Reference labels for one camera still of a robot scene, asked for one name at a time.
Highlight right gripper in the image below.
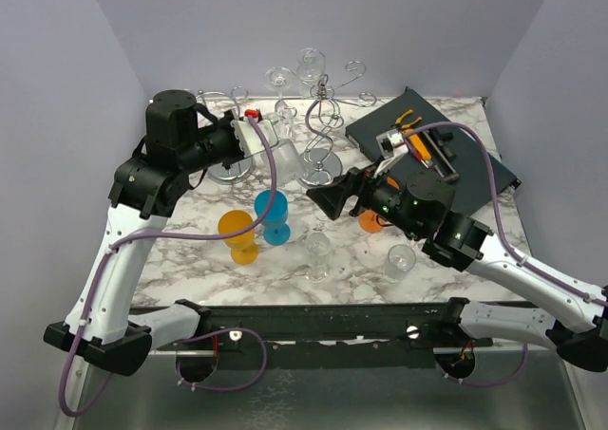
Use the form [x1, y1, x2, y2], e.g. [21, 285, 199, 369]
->
[306, 155, 424, 239]

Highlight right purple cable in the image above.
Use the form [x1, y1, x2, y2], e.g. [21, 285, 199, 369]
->
[398, 121, 608, 388]

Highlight yellow utility knife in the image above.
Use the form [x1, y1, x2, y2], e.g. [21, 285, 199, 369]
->
[408, 134, 432, 160]

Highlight orange plastic goblet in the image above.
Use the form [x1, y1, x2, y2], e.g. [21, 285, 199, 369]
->
[357, 210, 392, 234]

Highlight clear wine glass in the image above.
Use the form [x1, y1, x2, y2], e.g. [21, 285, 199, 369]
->
[304, 233, 332, 283]
[383, 244, 416, 283]
[296, 47, 326, 98]
[273, 139, 305, 186]

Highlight yellow plastic goblet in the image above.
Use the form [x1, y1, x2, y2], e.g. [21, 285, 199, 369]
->
[218, 210, 258, 265]

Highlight yellow handled pliers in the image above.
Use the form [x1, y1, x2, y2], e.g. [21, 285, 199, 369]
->
[390, 109, 422, 134]

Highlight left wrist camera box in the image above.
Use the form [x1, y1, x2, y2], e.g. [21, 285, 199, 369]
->
[230, 109, 279, 158]

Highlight black metal tool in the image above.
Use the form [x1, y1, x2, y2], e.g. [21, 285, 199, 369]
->
[427, 128, 453, 148]

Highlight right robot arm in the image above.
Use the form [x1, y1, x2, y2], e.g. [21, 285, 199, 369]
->
[307, 168, 607, 372]

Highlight blue plastic goblet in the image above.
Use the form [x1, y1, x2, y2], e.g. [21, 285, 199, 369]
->
[254, 190, 291, 246]

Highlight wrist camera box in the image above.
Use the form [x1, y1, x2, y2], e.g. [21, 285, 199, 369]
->
[230, 109, 279, 158]
[373, 128, 409, 178]

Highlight tall chrome glass rack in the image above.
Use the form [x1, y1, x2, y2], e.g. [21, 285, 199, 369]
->
[274, 60, 377, 188]

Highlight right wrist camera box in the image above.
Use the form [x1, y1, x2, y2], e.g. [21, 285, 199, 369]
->
[373, 128, 409, 178]

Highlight tall clear flute glass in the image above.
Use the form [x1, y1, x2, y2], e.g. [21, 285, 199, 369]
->
[264, 66, 297, 126]

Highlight clear wine glass front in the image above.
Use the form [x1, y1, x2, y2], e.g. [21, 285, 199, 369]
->
[304, 233, 332, 283]

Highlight aluminium rail frame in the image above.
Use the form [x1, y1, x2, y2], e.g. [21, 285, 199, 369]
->
[51, 98, 588, 430]

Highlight small chrome glass rack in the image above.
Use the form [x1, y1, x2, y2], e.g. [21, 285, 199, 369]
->
[196, 85, 255, 186]

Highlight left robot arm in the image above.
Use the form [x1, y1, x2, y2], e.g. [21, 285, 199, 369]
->
[44, 89, 263, 376]

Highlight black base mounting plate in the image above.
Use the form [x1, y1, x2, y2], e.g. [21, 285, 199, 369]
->
[132, 299, 495, 372]

